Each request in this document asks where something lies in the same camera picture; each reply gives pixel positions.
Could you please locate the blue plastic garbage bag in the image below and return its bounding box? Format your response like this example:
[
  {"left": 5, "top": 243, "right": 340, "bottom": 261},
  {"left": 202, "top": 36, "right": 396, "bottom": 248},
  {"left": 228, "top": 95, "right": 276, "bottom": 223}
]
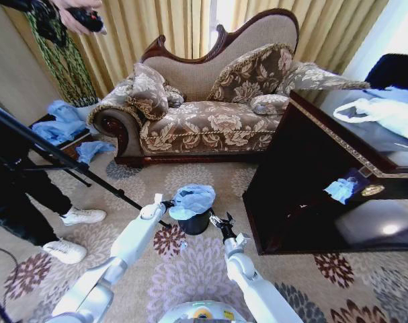
[{"left": 169, "top": 183, "right": 217, "bottom": 219}]

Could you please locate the black handheld controller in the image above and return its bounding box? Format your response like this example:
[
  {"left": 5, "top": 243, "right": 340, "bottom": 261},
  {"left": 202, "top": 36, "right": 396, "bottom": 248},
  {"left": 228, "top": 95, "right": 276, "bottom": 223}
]
[{"left": 67, "top": 7, "right": 108, "bottom": 35}]

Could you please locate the black round trash bin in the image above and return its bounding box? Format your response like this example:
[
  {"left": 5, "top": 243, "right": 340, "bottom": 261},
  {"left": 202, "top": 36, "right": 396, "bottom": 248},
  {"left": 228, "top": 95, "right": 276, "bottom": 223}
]
[{"left": 177, "top": 208, "right": 213, "bottom": 236}]

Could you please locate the crumpled blue bag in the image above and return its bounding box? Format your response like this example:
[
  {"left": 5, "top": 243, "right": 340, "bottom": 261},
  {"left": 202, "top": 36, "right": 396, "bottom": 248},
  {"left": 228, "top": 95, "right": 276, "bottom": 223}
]
[{"left": 75, "top": 140, "right": 117, "bottom": 166}]

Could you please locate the white plastic bag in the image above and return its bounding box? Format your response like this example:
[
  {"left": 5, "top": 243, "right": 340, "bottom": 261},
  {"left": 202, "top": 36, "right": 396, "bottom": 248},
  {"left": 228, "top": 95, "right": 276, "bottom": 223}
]
[{"left": 332, "top": 86, "right": 408, "bottom": 147}]

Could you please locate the floral chaise sofa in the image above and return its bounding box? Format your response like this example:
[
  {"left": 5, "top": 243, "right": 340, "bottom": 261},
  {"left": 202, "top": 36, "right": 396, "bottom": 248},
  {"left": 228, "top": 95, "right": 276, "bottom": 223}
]
[{"left": 87, "top": 8, "right": 325, "bottom": 168}]

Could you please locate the white robot front shell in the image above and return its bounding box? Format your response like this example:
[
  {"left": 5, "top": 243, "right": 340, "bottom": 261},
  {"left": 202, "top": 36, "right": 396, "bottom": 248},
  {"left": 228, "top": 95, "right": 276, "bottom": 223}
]
[{"left": 158, "top": 299, "right": 249, "bottom": 323}]

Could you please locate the white shoe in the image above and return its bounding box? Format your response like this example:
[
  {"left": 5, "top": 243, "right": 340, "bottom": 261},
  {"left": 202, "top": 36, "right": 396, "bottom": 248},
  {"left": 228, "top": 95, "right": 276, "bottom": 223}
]
[
  {"left": 42, "top": 238, "right": 88, "bottom": 264},
  {"left": 60, "top": 206, "right": 108, "bottom": 227}
]

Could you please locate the dark wooden desk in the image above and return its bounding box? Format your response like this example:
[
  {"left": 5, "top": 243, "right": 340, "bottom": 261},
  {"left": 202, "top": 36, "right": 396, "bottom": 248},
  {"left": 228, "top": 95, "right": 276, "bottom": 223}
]
[{"left": 242, "top": 89, "right": 408, "bottom": 256}]

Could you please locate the small floral cushion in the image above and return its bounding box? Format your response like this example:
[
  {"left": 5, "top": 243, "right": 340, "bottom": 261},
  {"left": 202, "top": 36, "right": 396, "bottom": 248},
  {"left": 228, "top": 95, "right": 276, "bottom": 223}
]
[{"left": 163, "top": 83, "right": 186, "bottom": 109}]

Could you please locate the low dark wooden stand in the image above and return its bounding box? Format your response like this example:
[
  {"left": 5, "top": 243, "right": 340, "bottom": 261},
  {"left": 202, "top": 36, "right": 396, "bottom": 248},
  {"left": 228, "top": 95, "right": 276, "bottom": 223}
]
[{"left": 28, "top": 113, "right": 94, "bottom": 161}]

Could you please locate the floral square pillow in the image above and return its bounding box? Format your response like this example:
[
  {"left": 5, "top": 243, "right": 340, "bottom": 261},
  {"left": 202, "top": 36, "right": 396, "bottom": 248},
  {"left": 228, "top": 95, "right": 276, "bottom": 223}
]
[{"left": 127, "top": 63, "right": 169, "bottom": 121}]

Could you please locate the floral bolster cushion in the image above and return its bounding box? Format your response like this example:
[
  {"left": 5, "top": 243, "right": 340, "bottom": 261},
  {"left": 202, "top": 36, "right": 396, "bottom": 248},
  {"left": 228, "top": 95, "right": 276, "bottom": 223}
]
[{"left": 249, "top": 94, "right": 290, "bottom": 116}]

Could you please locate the white plant pot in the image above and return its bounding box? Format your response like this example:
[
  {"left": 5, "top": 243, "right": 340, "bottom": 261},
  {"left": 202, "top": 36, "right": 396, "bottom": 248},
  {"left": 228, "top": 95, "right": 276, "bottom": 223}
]
[{"left": 74, "top": 100, "right": 102, "bottom": 126}]

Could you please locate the pile of blue bags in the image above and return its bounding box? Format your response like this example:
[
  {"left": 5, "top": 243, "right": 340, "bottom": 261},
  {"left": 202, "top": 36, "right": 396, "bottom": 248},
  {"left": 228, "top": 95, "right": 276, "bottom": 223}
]
[{"left": 31, "top": 100, "right": 91, "bottom": 146}]

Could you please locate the black tripod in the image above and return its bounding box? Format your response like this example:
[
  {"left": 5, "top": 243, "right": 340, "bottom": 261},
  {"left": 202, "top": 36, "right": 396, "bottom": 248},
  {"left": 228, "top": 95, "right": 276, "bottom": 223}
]
[{"left": 0, "top": 100, "right": 173, "bottom": 229}]

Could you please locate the person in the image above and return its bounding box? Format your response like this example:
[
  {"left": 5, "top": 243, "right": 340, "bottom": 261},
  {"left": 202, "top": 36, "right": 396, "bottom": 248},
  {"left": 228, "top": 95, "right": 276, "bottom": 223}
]
[{"left": 0, "top": 0, "right": 108, "bottom": 265}]

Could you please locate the brass drawer plate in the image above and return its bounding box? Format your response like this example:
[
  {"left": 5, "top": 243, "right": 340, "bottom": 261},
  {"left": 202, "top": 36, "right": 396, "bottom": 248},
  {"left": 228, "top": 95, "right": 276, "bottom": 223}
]
[{"left": 361, "top": 184, "right": 386, "bottom": 197}]

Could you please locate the large floral fringed pillow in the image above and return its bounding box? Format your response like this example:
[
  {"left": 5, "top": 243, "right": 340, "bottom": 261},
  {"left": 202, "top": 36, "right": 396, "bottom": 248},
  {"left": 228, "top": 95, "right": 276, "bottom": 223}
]
[{"left": 206, "top": 43, "right": 295, "bottom": 104}]

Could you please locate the gold pleated curtain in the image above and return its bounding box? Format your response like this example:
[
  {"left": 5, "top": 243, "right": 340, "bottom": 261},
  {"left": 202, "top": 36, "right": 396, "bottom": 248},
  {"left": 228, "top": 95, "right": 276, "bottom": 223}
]
[{"left": 3, "top": 0, "right": 389, "bottom": 100}]

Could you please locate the dark blue chair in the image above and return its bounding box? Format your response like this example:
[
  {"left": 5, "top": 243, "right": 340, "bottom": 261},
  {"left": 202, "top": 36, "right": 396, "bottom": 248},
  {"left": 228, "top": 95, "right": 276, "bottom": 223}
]
[{"left": 364, "top": 53, "right": 408, "bottom": 92}]

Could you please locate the sheer white curtain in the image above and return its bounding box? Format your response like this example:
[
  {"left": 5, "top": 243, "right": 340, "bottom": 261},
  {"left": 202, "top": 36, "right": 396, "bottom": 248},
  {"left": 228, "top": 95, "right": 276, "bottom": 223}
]
[{"left": 341, "top": 0, "right": 408, "bottom": 83}]

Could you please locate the thin black floor cable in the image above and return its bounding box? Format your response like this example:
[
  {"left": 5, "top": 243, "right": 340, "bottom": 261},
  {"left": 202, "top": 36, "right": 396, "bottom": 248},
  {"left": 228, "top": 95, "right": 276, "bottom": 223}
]
[{"left": 0, "top": 241, "right": 20, "bottom": 272}]

